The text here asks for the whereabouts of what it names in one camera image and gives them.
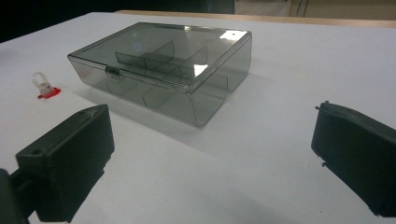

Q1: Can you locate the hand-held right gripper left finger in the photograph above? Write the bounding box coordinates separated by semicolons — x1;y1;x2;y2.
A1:
15;104;116;224

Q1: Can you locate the wooden table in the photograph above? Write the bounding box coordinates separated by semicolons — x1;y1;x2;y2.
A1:
115;9;396;29

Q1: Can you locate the transparent grey plastic compartment box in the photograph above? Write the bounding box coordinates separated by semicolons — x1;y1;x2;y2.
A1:
67;21;253;128

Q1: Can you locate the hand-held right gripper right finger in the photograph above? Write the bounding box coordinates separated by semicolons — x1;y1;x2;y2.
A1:
311;101;396;218

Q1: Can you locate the small red and white ring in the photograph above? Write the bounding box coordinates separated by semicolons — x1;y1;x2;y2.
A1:
32;72;62;100

